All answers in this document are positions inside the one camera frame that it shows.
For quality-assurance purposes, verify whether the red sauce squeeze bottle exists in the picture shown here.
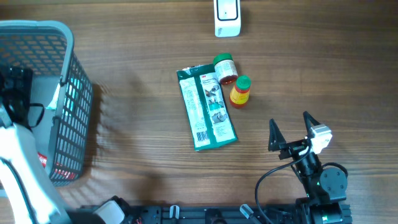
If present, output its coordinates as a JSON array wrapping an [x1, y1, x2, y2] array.
[[229, 75, 251, 108]]

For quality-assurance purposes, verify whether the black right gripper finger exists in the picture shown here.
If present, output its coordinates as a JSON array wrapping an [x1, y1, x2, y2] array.
[[303, 111, 320, 137], [268, 119, 287, 152]]

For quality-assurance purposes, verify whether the left camera cable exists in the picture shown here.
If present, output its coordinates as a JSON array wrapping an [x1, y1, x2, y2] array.
[[27, 102, 46, 128]]

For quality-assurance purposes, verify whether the right camera cable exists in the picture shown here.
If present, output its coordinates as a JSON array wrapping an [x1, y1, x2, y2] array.
[[254, 144, 312, 224]]

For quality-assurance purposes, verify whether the red candy bar wrapper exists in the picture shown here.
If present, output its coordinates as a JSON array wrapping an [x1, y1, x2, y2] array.
[[38, 152, 47, 168]]

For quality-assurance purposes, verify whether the green sponge package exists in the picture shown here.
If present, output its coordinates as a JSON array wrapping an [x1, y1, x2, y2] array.
[[177, 64, 238, 151]]

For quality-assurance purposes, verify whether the green lid jar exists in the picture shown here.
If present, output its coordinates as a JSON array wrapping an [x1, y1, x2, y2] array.
[[213, 53, 238, 85]]

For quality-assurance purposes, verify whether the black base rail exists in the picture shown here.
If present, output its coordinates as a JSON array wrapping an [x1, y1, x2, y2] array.
[[68, 195, 353, 224]]

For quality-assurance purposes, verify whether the camera cable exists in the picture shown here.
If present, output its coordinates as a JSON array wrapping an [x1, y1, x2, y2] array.
[[254, 144, 312, 224], [27, 102, 46, 128]]

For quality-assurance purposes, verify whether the grey plastic shopping basket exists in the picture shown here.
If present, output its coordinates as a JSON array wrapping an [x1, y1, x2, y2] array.
[[1, 21, 93, 187]]

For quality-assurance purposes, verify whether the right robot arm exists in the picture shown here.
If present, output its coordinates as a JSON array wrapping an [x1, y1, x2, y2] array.
[[265, 112, 353, 224]]

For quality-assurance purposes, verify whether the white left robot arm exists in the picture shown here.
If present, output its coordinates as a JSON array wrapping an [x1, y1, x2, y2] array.
[[1, 65, 71, 223]]

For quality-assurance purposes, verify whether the white barcode scanner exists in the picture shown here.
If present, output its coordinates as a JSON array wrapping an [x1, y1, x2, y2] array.
[[213, 0, 241, 38]]

